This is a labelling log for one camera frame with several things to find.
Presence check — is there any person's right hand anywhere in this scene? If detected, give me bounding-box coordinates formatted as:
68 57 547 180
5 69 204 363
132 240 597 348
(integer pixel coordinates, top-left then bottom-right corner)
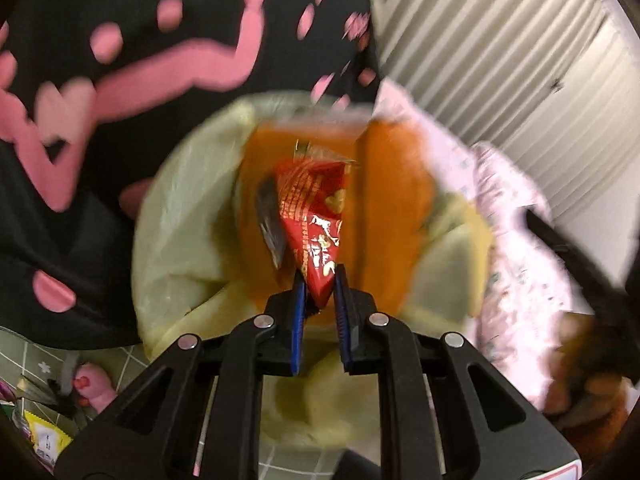
544 310 632 457

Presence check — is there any pink soft toy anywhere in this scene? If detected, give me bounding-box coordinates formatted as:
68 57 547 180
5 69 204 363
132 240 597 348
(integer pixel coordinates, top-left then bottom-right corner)
72 362 119 413

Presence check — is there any grey crumpled wrapper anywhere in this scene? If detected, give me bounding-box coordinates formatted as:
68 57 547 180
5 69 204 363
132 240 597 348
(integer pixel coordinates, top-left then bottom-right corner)
14 374 76 411

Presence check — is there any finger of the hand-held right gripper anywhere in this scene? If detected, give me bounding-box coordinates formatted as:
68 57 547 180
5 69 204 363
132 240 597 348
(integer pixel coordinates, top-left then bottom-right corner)
522 209 640 312

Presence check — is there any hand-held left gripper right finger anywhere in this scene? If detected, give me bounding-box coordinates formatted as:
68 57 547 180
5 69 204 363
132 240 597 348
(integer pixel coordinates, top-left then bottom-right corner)
332 262 584 480

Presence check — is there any white pleated curtain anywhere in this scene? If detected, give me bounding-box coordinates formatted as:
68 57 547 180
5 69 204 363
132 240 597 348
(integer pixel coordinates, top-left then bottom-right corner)
375 0 640 243

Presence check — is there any black cloth with pink print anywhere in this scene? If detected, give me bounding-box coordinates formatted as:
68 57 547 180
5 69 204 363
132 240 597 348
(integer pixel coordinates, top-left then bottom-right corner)
0 0 382 352

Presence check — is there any orange trash bin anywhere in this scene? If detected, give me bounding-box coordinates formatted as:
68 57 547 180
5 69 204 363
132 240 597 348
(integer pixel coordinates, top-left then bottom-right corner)
234 119 437 323

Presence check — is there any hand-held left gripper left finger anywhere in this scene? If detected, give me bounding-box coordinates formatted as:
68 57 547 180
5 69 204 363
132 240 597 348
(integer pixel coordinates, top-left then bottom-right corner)
54 269 308 480

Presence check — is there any yellow packet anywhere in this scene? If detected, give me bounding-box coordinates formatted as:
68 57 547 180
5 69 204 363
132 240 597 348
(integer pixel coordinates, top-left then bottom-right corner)
21 409 75 467

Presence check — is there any red snack packet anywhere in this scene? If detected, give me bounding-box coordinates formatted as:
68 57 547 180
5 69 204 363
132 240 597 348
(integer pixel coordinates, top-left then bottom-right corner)
274 141 361 311

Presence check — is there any pink printed blanket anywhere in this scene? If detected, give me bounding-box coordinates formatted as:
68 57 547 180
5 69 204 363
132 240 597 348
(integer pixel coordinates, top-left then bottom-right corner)
374 80 593 411

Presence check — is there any dark silver wrapper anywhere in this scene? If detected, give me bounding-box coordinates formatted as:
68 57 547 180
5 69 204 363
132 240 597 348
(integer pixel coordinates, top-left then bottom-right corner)
254 174 292 272

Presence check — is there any green checked mat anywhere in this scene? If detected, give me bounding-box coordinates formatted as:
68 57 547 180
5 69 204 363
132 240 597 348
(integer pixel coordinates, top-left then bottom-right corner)
0 325 153 466

